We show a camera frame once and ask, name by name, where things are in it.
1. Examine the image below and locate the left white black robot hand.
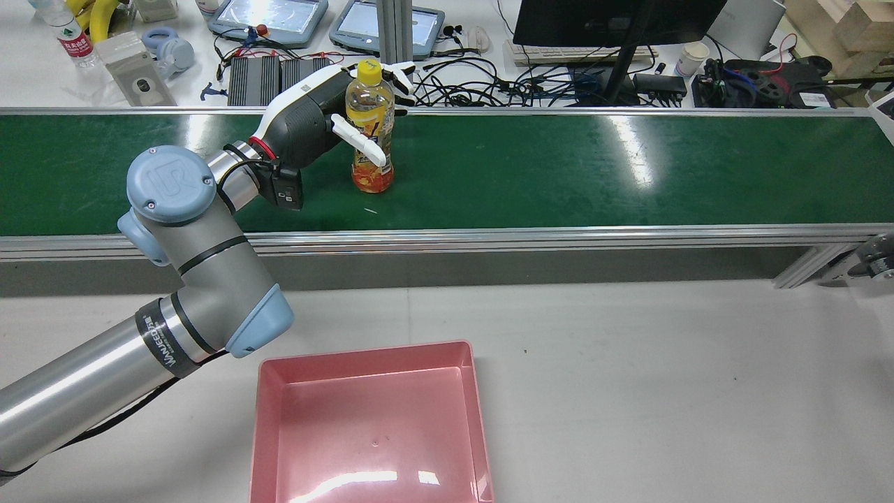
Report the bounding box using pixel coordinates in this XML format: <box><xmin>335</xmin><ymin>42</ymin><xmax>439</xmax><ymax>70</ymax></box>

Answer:
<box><xmin>249</xmin><ymin>61</ymin><xmax>418</xmax><ymax>170</ymax></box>

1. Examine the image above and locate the yellow orange drink bottle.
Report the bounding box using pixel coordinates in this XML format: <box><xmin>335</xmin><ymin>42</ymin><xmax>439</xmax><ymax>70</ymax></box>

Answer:
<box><xmin>345</xmin><ymin>59</ymin><xmax>396</xmax><ymax>194</ymax></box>

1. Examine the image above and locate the pink plastic basket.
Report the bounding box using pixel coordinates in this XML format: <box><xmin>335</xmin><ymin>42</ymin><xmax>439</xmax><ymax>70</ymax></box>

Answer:
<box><xmin>249</xmin><ymin>340</ymin><xmax>495</xmax><ymax>503</ymax></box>

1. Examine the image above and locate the grey ribbed metal device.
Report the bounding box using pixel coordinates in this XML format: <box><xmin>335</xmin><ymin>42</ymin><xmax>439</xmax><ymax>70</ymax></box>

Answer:
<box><xmin>227</xmin><ymin>56</ymin><xmax>335</xmax><ymax>108</ymax></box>

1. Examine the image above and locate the grey teach pendant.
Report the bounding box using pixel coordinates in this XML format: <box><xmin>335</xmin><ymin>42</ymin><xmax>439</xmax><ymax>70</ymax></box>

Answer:
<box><xmin>207</xmin><ymin>0</ymin><xmax>329</xmax><ymax>48</ymax></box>
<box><xmin>328</xmin><ymin>0</ymin><xmax>446</xmax><ymax>60</ymax></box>

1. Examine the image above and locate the light blue tape roll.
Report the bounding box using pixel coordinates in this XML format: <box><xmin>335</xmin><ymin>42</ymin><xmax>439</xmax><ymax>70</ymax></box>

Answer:
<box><xmin>142</xmin><ymin>27</ymin><xmax>196</xmax><ymax>71</ymax></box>

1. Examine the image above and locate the translucent grey plastic box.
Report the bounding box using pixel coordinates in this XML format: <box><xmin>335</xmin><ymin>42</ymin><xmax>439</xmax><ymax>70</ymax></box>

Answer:
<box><xmin>94</xmin><ymin>31</ymin><xmax>177</xmax><ymax>107</ymax></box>

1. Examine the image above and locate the small grey box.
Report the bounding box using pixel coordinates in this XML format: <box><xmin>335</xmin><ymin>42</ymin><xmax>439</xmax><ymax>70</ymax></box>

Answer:
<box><xmin>133</xmin><ymin>0</ymin><xmax>179</xmax><ymax>23</ymax></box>

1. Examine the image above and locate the clear water bottle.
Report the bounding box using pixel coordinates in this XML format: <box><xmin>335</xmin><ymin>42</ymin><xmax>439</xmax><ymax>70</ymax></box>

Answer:
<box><xmin>31</xmin><ymin>0</ymin><xmax>102</xmax><ymax>69</ymax></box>

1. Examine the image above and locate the white keyboard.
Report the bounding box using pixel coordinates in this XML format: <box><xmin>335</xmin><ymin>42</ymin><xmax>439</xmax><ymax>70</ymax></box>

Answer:
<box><xmin>504</xmin><ymin>41</ymin><xmax>659</xmax><ymax>68</ymax></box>

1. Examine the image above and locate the black monitor stand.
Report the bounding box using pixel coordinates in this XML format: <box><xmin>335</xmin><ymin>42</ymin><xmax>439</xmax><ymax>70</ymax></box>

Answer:
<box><xmin>601</xmin><ymin>42</ymin><xmax>647</xmax><ymax>104</ymax></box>

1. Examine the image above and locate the black computer monitor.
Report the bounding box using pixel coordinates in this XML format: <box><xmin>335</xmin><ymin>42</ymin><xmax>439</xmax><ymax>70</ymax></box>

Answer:
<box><xmin>512</xmin><ymin>0</ymin><xmax>728</xmax><ymax>48</ymax></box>

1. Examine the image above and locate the green conveyor belt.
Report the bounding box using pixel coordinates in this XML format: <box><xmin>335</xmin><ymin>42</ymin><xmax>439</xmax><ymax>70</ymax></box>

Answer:
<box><xmin>0</xmin><ymin>106</ymin><xmax>894</xmax><ymax>291</ymax></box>

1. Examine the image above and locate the black docking hub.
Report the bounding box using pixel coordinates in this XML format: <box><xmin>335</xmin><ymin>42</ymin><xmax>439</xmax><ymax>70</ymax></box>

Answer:
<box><xmin>632</xmin><ymin>72</ymin><xmax>689</xmax><ymax>99</ymax></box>

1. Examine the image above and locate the white paper cup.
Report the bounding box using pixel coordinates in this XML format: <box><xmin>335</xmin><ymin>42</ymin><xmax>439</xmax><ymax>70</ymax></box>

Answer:
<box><xmin>675</xmin><ymin>42</ymin><xmax>710</xmax><ymax>78</ymax></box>

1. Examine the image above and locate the silver laptop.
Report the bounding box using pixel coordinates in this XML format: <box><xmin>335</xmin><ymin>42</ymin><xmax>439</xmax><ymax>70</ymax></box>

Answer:
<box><xmin>705</xmin><ymin>0</ymin><xmax>786</xmax><ymax>60</ymax></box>

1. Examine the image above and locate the wooden block stack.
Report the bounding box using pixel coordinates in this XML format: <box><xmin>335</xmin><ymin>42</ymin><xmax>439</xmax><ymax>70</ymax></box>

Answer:
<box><xmin>786</xmin><ymin>0</ymin><xmax>894</xmax><ymax>81</ymax></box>

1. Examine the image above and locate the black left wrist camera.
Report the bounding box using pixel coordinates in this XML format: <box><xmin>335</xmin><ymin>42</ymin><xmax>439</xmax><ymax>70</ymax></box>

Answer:
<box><xmin>260</xmin><ymin>162</ymin><xmax>305</xmax><ymax>212</ymax></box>

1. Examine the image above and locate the aluminium camera pillar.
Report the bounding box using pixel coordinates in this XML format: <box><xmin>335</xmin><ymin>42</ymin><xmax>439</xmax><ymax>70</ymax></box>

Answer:
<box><xmin>376</xmin><ymin>0</ymin><xmax>414</xmax><ymax>65</ymax></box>

